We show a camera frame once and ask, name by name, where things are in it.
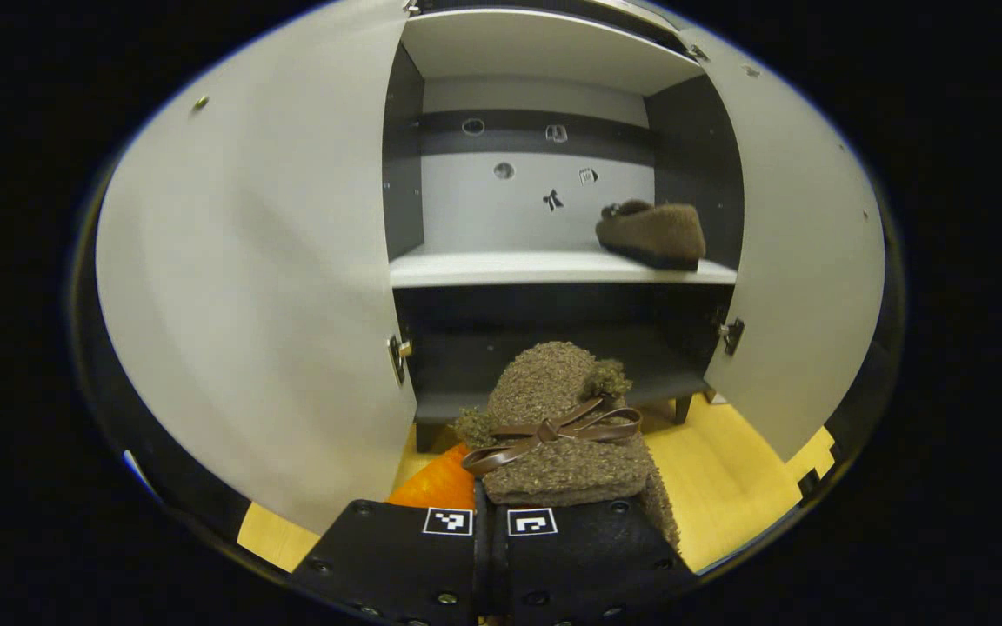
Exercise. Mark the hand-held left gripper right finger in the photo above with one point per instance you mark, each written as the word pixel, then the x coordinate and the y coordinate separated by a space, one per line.
pixel 588 565

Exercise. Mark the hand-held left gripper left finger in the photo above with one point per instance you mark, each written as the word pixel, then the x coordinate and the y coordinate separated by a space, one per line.
pixel 388 565

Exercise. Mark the brown fuzzy shoe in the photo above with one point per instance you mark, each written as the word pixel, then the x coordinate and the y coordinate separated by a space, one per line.
pixel 553 382
pixel 657 233

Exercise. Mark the grey shoe cabinet door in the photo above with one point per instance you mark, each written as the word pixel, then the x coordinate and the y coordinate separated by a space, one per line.
pixel 805 261
pixel 249 261

